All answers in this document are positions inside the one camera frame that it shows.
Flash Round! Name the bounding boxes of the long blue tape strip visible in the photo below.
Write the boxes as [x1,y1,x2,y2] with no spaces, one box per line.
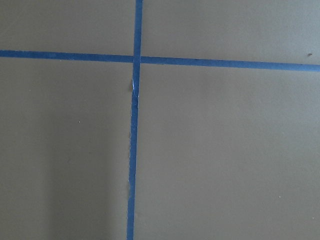
[126,0,143,240]

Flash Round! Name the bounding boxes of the crossing blue tape strip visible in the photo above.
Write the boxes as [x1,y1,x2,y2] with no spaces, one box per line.
[0,50,320,72]

